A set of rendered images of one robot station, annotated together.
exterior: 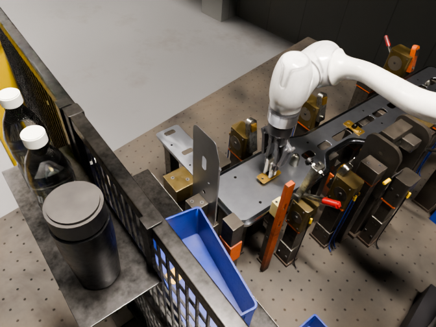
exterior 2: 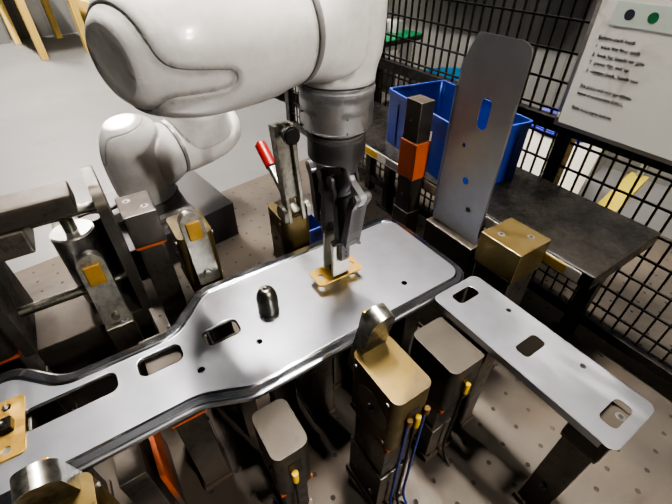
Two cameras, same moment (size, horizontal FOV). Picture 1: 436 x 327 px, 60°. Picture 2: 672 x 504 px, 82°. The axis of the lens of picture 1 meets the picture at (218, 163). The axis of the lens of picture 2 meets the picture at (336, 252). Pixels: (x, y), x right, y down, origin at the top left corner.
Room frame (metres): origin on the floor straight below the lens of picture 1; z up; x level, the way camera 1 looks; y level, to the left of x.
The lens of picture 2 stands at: (1.32, -0.12, 1.45)
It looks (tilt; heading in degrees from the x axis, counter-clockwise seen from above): 40 degrees down; 187
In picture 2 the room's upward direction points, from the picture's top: straight up
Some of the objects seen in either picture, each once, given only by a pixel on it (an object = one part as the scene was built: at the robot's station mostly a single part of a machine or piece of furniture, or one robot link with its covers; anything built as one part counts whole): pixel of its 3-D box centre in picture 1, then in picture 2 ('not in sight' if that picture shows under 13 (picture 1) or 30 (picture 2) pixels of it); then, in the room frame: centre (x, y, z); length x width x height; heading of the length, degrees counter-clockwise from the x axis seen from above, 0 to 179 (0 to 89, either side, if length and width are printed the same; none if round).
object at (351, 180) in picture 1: (337, 213); (208, 295); (0.81, -0.44, 0.88); 0.11 x 0.07 x 0.37; 41
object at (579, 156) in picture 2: not in sight; (551, 165); (-1.11, 0.97, 0.29); 0.47 x 0.47 x 0.58
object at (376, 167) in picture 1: (353, 203); (170, 295); (0.84, -0.50, 0.91); 0.07 x 0.05 x 0.42; 41
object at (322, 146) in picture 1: (313, 172); (190, 414); (1.03, -0.39, 0.84); 0.12 x 0.05 x 0.29; 41
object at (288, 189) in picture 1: (274, 232); not in sight; (0.66, -0.20, 0.95); 0.03 x 0.01 x 0.50; 131
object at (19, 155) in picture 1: (30, 142); not in sight; (0.43, 0.31, 1.53); 0.07 x 0.07 x 0.20
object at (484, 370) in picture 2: not in sight; (470, 374); (0.90, 0.07, 0.84); 0.05 x 0.05 x 0.29; 41
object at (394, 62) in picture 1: (388, 80); not in sight; (1.69, -0.85, 0.88); 0.14 x 0.09 x 0.36; 41
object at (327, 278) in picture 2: (269, 174); (336, 268); (0.85, -0.18, 1.02); 0.08 x 0.04 x 0.01; 130
